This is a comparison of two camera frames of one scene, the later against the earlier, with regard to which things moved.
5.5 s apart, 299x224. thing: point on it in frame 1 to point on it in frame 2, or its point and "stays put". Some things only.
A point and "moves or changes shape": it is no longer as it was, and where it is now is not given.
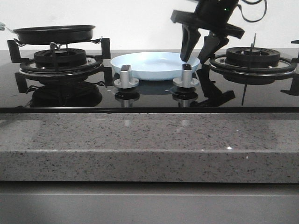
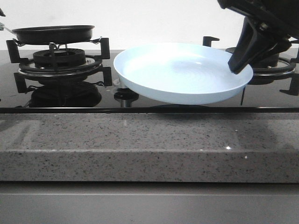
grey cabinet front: [143, 203] stays put
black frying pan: [49, 34] stays put
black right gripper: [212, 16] to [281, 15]
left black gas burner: [59, 58] stays put
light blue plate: [153, 65] moves or changes shape
